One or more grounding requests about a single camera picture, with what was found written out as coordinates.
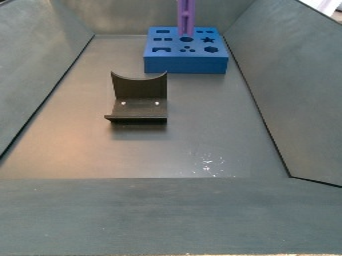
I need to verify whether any purple three prong peg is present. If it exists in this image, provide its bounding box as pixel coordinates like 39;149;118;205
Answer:
176;0;195;36

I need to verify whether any blue shape sorting board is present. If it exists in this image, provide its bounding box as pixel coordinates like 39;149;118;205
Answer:
143;27;229;74

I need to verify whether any black curved cradle stand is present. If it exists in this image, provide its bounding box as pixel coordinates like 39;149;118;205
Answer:
104;73;168;123

